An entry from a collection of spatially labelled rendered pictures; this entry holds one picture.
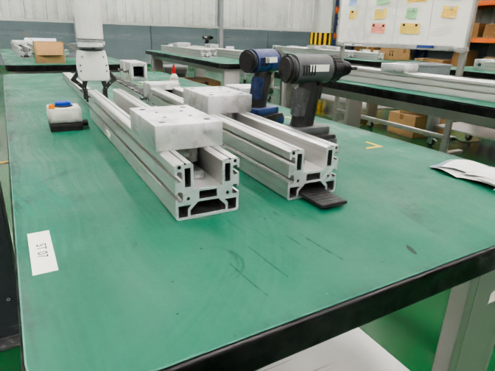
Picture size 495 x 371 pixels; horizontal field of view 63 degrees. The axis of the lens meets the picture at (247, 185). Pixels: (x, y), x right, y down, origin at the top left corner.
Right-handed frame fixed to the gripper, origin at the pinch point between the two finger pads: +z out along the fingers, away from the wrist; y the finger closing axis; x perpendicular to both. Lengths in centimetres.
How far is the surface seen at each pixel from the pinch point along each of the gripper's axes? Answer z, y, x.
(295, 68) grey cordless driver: -16, -27, 80
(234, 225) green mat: 4, -2, 104
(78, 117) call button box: 0.4, 9.8, 35.2
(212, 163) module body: -3, -2, 96
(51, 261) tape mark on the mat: 4, 21, 104
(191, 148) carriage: -4, -1, 91
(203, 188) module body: 0, 0, 99
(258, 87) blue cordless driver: -9, -33, 54
